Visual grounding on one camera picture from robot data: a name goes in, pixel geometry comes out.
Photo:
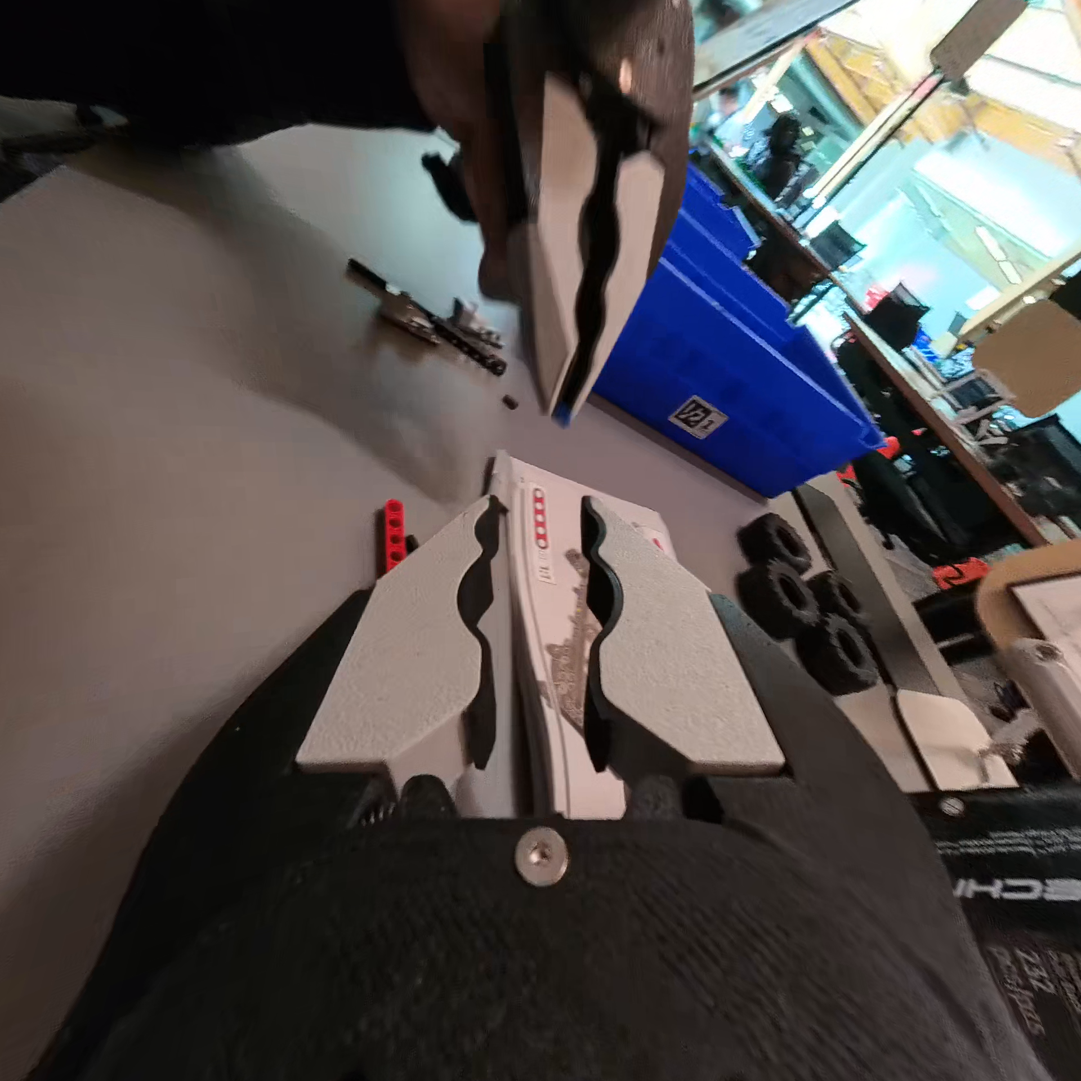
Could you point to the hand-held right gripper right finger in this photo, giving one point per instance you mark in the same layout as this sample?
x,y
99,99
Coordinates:
x,y
684,676

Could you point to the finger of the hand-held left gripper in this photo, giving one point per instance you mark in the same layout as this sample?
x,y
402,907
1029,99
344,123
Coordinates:
x,y
557,236
638,219

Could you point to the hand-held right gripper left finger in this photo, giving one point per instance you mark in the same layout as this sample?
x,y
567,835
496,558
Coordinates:
x,y
397,676

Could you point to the building instruction booklet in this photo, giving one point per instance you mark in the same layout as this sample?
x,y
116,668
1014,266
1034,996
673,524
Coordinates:
x,y
549,642

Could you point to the small blue toy pin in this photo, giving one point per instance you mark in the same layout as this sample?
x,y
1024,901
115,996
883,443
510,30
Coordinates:
x,y
564,415

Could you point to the grey desk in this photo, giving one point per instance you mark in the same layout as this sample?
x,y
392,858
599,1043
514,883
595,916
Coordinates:
x,y
127,422

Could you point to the person's left hand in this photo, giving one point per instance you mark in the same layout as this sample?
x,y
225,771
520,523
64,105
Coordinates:
x,y
456,76

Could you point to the blue plastic bin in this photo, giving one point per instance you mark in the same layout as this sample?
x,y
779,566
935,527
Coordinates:
x,y
718,371
718,219

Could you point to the red toy beam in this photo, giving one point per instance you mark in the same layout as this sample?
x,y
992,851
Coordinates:
x,y
393,536

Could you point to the grey black toy chassis assembly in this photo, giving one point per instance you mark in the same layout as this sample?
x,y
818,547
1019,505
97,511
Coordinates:
x,y
422,325

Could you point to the white metal stand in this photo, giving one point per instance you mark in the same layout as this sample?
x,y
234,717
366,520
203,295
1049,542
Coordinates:
x,y
946,743

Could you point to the black office chair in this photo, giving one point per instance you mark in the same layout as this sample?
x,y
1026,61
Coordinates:
x,y
895,473

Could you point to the round wooden board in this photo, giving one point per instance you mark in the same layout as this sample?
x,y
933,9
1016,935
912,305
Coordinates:
x,y
996,591

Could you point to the brown rounded board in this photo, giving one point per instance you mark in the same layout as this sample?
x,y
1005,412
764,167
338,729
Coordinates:
x,y
980,38
1030,359

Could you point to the long wooden table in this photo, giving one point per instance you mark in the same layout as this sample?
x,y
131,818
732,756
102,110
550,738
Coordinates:
x,y
929,397

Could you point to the white paper sheet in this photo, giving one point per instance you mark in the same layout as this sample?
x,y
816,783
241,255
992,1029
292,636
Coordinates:
x,y
1056,612

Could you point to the black building set box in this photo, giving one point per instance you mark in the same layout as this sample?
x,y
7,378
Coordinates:
x,y
1030,929

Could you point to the white plastic bracket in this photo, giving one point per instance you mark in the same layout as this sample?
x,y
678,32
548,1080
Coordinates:
x,y
1043,692

